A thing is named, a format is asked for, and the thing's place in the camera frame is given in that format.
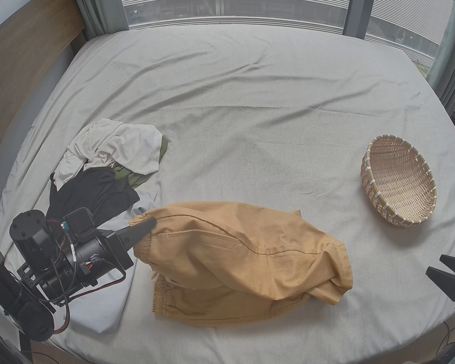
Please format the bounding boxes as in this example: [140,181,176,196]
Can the round woven basket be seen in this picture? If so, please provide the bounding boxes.
[360,134,438,227]

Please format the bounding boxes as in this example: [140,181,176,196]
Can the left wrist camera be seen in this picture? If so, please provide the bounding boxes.
[62,208,107,243]

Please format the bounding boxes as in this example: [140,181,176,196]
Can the green garment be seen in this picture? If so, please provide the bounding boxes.
[112,135,169,191]

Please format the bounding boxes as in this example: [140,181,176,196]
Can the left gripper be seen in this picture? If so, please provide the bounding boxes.
[74,230,135,277]

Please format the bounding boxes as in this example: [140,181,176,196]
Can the white garment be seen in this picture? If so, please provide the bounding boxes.
[54,118,163,191]

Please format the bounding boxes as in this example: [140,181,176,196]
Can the mustard yellow shorts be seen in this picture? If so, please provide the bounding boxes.
[131,201,354,328]

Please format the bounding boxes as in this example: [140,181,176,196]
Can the black garment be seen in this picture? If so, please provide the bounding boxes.
[49,167,140,227]

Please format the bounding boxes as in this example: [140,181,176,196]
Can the bed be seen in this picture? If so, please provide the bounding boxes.
[0,0,455,361]

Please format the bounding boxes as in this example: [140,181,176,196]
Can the pale grey garment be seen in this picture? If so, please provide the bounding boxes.
[66,192,158,334]

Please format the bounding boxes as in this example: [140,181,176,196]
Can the blue-green curtain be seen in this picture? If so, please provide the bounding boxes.
[66,0,131,40]
[426,0,455,113]

